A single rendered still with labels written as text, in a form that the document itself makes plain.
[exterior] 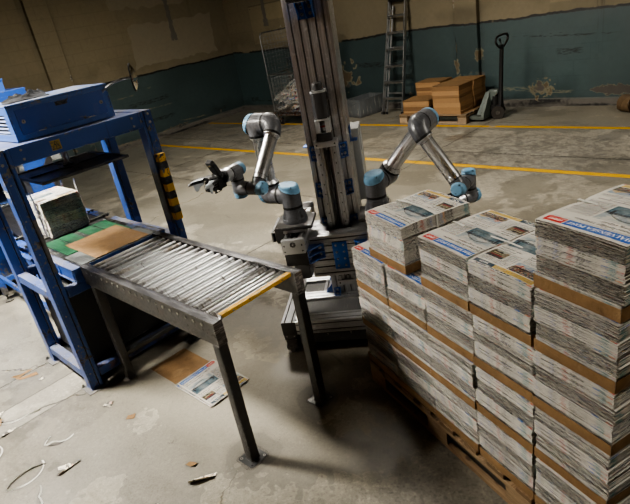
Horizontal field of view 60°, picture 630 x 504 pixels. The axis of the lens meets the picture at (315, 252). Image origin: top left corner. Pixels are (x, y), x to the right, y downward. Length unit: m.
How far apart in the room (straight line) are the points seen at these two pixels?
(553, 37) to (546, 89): 0.74
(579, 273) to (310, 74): 1.99
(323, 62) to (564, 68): 6.26
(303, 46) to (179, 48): 9.64
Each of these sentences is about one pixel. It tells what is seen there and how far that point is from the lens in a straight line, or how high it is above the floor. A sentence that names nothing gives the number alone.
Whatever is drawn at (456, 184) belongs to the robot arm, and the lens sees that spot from 2.87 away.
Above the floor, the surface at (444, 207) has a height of 1.06.
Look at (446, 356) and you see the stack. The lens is 2.34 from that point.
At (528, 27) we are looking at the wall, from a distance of 9.15.
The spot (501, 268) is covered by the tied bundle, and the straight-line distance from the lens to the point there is 1.89.
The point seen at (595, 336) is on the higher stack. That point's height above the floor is 1.00.
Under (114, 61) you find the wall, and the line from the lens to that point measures 11.93.
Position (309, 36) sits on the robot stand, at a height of 1.81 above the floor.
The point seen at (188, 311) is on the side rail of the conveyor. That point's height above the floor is 0.80.
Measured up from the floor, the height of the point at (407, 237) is 1.01.
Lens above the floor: 1.94
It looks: 24 degrees down
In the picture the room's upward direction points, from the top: 11 degrees counter-clockwise
